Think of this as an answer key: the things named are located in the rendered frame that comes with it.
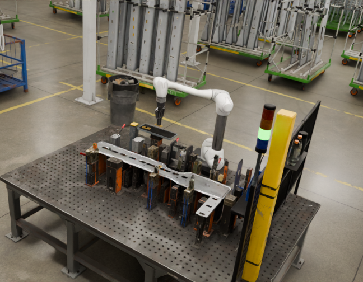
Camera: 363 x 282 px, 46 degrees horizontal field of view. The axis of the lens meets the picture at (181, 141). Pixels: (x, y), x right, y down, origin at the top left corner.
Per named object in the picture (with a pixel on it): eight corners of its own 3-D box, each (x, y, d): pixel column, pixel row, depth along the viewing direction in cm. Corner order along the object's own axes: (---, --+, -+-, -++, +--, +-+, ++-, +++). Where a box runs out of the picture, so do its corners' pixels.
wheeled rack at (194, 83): (94, 84, 841) (95, -11, 762) (123, 72, 923) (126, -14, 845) (182, 108, 771) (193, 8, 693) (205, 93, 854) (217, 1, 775)
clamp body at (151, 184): (143, 208, 375) (145, 174, 359) (150, 202, 385) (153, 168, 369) (152, 212, 371) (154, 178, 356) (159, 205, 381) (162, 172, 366)
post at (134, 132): (127, 164, 439) (129, 125, 419) (131, 161, 445) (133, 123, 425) (133, 167, 436) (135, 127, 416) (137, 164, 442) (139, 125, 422)
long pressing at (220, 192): (86, 149, 399) (86, 148, 399) (101, 141, 417) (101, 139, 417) (222, 201, 346) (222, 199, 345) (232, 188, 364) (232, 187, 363)
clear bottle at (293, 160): (285, 164, 317) (291, 140, 308) (287, 161, 323) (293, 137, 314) (293, 167, 315) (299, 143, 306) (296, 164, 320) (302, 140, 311)
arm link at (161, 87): (168, 97, 391) (165, 92, 403) (170, 81, 384) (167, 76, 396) (156, 97, 389) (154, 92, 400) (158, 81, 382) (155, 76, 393)
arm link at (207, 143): (213, 153, 454) (215, 135, 443) (218, 163, 438) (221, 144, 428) (198, 154, 450) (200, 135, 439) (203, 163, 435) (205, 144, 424)
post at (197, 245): (191, 246, 336) (195, 216, 324) (197, 239, 345) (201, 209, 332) (198, 249, 334) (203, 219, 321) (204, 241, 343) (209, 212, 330)
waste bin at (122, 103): (98, 122, 686) (99, 79, 654) (120, 113, 728) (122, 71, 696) (123, 132, 664) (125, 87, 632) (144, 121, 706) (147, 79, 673)
